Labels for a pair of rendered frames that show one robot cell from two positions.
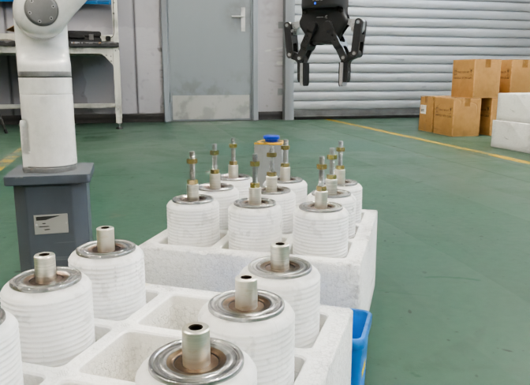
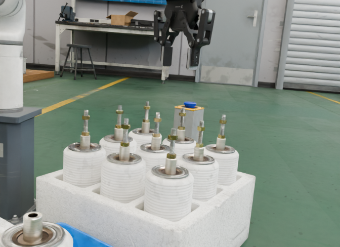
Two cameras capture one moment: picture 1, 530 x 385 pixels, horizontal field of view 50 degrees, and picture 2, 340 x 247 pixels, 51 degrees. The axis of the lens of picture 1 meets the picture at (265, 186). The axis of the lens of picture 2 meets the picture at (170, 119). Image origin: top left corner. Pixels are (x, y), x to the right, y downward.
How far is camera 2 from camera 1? 0.41 m
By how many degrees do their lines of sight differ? 16
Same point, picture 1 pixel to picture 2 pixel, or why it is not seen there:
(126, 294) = not seen: outside the picture
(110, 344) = not seen: outside the picture
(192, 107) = (214, 74)
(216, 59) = (233, 44)
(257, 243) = (115, 192)
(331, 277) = (158, 237)
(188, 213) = (72, 158)
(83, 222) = (15, 151)
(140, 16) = not seen: hidden behind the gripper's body
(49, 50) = (7, 25)
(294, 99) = (285, 75)
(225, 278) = (86, 216)
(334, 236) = (170, 200)
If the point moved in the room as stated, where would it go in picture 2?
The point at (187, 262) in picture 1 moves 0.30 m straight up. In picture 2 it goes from (64, 197) to (66, 57)
